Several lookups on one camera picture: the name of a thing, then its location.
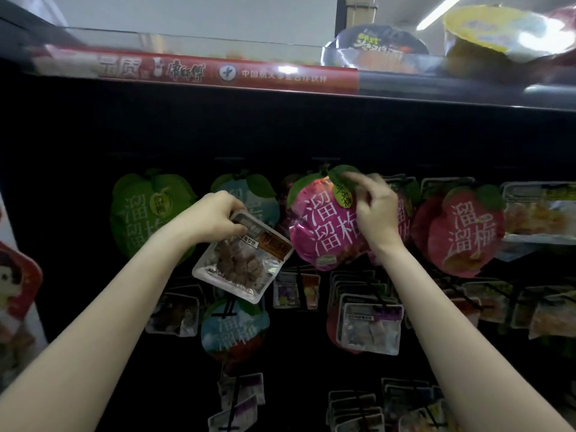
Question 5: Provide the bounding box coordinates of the clear pink marshmallow packet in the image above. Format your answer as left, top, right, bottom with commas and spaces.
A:
326, 269, 406, 356

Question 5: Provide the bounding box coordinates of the pink round snack bag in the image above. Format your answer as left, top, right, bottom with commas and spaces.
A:
412, 184, 507, 280
286, 166, 370, 272

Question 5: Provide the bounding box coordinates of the clear orange-candy snack bag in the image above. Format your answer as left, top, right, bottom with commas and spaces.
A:
272, 269, 322, 311

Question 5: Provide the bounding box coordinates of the person's right forearm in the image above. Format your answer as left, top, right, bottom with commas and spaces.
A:
378, 245, 572, 432

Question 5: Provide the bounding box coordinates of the large green round snack bag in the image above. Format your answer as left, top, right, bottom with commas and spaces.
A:
110, 170, 197, 262

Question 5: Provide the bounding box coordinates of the row of small clear pouches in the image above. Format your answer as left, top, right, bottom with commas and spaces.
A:
326, 377, 451, 432

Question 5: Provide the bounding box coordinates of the person's left forearm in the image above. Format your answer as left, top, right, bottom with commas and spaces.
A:
0, 229, 194, 432

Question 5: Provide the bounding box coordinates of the person's right hand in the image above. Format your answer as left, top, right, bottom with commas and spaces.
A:
342, 170, 408, 259

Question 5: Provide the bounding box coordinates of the yellow lidded bowl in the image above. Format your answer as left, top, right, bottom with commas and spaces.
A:
443, 4, 576, 82

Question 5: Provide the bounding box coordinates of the red cartoon display card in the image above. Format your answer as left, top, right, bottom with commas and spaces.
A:
0, 197, 48, 392

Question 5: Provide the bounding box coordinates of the small clear purple-label pouch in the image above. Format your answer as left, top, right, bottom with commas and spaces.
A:
207, 371, 268, 432

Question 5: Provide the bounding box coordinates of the orange bean candy packet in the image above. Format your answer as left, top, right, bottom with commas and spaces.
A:
501, 181, 576, 245

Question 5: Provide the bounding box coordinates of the person's left hand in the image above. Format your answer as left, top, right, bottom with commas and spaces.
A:
160, 190, 248, 250

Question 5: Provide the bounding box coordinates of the small teal round snack bag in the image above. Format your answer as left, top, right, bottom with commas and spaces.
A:
200, 296, 271, 374

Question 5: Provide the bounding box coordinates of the large teal round snack bag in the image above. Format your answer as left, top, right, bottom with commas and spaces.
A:
209, 170, 282, 230

